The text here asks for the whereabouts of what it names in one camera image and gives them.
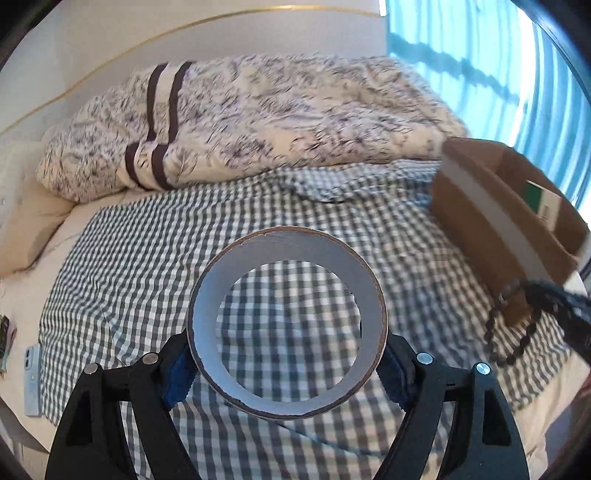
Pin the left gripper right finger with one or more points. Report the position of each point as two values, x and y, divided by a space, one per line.
484 440

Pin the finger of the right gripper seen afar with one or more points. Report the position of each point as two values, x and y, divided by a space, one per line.
570 310

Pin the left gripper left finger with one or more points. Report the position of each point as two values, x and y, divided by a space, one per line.
108 409

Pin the green white medicine box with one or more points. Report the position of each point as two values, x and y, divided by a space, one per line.
544 203

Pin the light blue smartphone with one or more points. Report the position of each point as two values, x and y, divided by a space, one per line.
32 373

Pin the brown cardboard box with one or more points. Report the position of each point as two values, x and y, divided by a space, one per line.
478 198

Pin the checkered gingham cloth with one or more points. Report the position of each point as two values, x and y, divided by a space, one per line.
125 288

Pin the beige pillow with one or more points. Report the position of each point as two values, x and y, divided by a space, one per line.
30 215

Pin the blue curtain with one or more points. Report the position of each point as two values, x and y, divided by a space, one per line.
503 76

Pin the floral beige duvet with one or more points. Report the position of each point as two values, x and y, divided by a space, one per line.
173 125

